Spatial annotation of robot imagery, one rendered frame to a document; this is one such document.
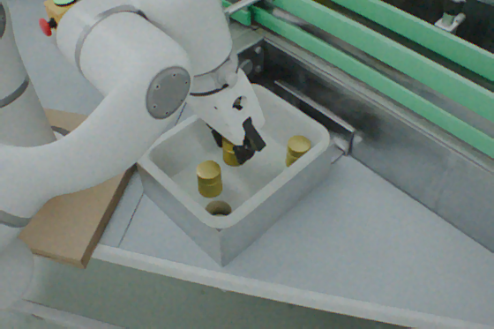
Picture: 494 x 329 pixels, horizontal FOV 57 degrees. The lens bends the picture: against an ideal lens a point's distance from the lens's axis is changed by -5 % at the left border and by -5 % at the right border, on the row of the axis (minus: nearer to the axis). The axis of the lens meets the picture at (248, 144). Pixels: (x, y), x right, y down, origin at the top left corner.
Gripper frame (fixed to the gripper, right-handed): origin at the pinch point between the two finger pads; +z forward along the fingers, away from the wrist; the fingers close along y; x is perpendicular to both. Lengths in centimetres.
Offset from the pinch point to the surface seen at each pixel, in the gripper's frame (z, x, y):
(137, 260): 4.8, 20.4, -0.3
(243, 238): 4.0, 8.5, -9.3
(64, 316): 54, 47, 30
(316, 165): 4.9, -6.0, -9.0
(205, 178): 1.2, 6.2, -0.5
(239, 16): -1.3, -16.6, 15.8
